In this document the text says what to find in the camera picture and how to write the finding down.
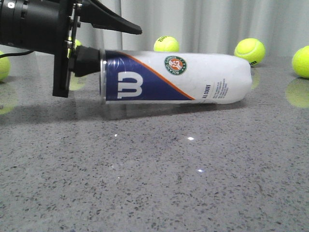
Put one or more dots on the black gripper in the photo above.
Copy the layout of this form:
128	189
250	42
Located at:
86	60

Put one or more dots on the white blue tennis ball can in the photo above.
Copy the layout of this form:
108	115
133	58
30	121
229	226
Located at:
137	77

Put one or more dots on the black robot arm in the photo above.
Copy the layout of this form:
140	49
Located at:
49	26

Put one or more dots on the Roland Garros tennis ball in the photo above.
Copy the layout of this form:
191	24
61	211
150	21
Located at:
76	44

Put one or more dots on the centre back tennis ball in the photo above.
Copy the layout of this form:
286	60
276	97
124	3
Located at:
166	44

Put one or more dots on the far left tennis ball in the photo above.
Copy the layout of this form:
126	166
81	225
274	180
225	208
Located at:
5	67

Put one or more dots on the right Wilson tennis ball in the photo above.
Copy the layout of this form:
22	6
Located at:
250	49

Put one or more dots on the far right tennis ball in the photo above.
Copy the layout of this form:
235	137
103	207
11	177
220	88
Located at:
300	62

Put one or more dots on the grey pleated curtain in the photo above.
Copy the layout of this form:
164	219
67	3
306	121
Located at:
207	26

